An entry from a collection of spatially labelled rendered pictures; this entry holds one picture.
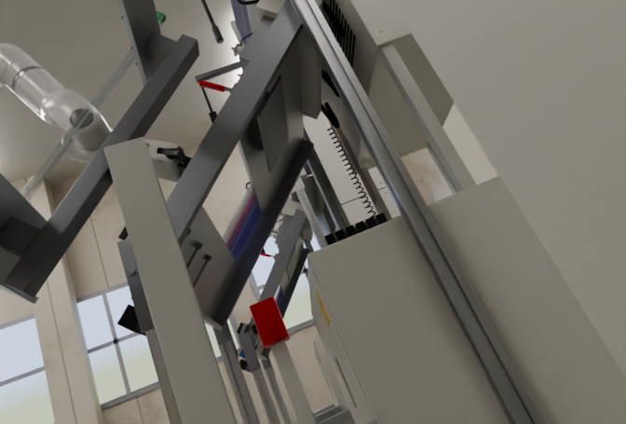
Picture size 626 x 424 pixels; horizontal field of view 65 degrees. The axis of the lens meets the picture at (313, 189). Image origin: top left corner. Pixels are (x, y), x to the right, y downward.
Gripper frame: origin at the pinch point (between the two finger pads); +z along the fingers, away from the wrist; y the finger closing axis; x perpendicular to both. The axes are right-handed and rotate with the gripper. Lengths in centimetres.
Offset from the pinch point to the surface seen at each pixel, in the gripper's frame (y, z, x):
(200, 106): 306, -132, -214
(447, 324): -10, 54, 23
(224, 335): 66, 4, 23
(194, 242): 10.5, 0.4, 13.1
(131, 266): -12.3, -1.7, 27.0
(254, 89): -11.4, 7.6, -16.1
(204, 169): -9.8, 3.2, 4.1
